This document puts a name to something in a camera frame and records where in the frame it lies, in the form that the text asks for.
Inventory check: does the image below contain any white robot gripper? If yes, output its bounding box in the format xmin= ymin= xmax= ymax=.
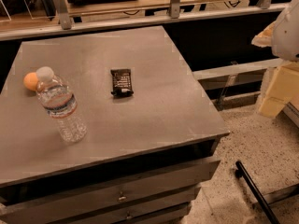
xmin=251 ymin=0 xmax=299 ymax=119

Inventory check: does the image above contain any clear plastic water bottle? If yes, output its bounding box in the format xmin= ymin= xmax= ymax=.
xmin=36 ymin=66 xmax=87 ymax=143

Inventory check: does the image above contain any black metal rod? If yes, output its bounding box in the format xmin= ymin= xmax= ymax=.
xmin=235 ymin=161 xmax=280 ymax=224

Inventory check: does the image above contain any black snack bar wrapper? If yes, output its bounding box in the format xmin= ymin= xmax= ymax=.
xmin=110 ymin=69 xmax=134 ymax=97

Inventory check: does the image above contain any grey drawer cabinet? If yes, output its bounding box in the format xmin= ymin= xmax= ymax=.
xmin=0 ymin=26 xmax=228 ymax=224

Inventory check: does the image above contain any upper drawer metal knob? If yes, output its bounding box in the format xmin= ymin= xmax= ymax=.
xmin=118 ymin=191 xmax=127 ymax=203

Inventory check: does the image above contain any drawer metal knob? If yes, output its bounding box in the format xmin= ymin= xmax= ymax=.
xmin=118 ymin=191 xmax=127 ymax=203
xmin=126 ymin=212 xmax=133 ymax=220

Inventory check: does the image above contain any lower drawer metal knob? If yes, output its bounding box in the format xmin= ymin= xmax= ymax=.
xmin=126 ymin=212 xmax=133 ymax=220

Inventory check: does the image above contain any orange ball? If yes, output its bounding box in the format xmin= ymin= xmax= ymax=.
xmin=23 ymin=72 xmax=38 ymax=91

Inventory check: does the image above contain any metal railing frame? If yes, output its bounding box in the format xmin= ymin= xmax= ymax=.
xmin=0 ymin=0 xmax=285 ymax=41

